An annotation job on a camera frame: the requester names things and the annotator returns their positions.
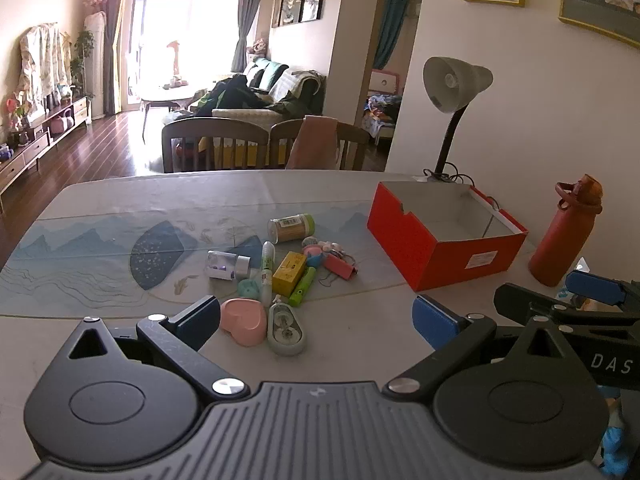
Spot small yellow box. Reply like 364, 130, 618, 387
271, 251, 308, 297

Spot red cardboard box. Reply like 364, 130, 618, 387
367, 181, 529, 292

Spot pink cloth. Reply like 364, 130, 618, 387
286, 115, 341, 171

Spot pink doll keychain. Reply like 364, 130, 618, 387
300, 236, 358, 289

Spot bed with colourful bedding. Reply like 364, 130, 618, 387
362, 70, 401, 146

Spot toothpick jar with green lid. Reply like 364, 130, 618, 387
268, 213, 316, 244

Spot white coffee table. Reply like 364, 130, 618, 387
140, 82, 196, 136

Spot grey window curtain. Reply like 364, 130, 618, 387
102, 0, 126, 116
231, 0, 268, 73

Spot white sofa blanket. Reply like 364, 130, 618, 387
270, 70, 323, 103

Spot blue toy figure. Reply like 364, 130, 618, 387
601, 426, 632, 478

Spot black lamp cable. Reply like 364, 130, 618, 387
425, 161, 501, 209

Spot red water bottle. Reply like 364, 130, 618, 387
528, 174, 604, 287

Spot hanging floral clothes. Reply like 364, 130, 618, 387
19, 22, 71, 106

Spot white floor air conditioner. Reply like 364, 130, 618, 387
82, 10, 108, 118

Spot white and green tube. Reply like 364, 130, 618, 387
260, 241, 277, 306

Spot beige sofa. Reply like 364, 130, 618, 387
190, 57, 326, 128

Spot dark clothes pile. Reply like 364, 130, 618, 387
192, 74, 273, 111

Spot small clear bottle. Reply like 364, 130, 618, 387
206, 251, 251, 281

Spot teal curtain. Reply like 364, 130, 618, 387
372, 0, 416, 71

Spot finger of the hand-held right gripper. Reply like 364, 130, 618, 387
494, 283, 592, 332
566, 270, 640, 308

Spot green marker pen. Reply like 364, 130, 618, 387
288, 266, 317, 307

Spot wooden TV cabinet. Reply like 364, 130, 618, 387
0, 96, 93, 196

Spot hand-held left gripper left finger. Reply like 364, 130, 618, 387
50, 296, 251, 403

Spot wooden dining chair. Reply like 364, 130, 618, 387
161, 117, 271, 173
270, 117, 371, 171

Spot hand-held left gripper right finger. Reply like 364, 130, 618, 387
382, 296, 590, 404

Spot pink heart-shaped case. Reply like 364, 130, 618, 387
220, 297, 268, 347

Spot tall green potted plant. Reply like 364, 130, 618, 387
70, 30, 96, 98

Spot grey desk lamp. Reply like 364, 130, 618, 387
412, 56, 495, 183

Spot red potted flowers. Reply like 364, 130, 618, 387
5, 94, 32, 133

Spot grey-green correction tape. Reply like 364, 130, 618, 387
267, 302, 307, 356

